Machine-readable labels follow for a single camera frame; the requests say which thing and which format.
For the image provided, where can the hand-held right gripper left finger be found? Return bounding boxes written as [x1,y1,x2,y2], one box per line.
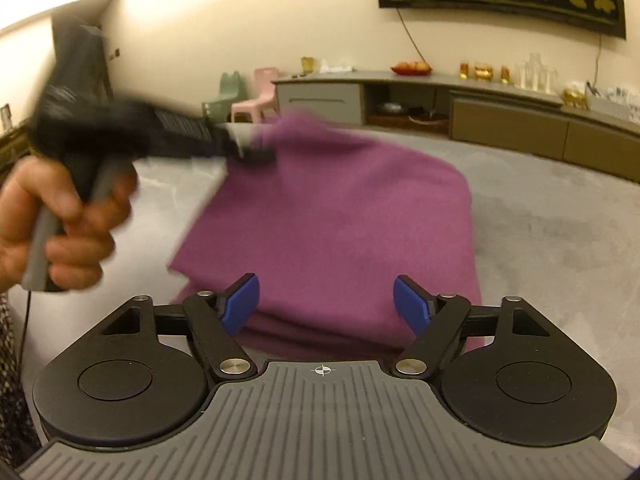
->
[102,273,261,378]

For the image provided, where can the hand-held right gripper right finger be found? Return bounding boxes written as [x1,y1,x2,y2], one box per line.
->
[392,275,548,378]

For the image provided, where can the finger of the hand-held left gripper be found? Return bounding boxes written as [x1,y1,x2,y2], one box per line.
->
[220,125,278,166]

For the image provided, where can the purple knit pants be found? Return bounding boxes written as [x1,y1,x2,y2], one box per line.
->
[167,112,483,363]

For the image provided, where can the person's left hand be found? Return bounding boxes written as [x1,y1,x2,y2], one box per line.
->
[0,157,138,293]

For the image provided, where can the green plastic child chair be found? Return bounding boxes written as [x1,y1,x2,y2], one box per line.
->
[202,72,251,123]

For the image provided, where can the pink plastic child chair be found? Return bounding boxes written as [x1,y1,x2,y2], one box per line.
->
[231,67,281,123]

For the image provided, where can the red fruit plate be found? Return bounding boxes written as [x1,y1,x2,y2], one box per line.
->
[391,61,432,76]

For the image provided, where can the long grey TV cabinet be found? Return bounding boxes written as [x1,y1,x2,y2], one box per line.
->
[272,67,640,183]

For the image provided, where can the person's patterned clothing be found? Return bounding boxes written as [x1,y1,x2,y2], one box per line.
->
[0,295,41,466]

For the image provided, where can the group of clear glass cups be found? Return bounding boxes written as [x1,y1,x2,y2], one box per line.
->
[515,53,558,93]

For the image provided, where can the white storage box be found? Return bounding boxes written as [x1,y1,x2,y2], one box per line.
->
[585,82,640,123]

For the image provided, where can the thin wall cable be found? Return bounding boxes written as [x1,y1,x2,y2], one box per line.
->
[397,9,426,63]

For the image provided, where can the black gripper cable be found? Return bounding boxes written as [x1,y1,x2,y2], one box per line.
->
[19,290,33,363]

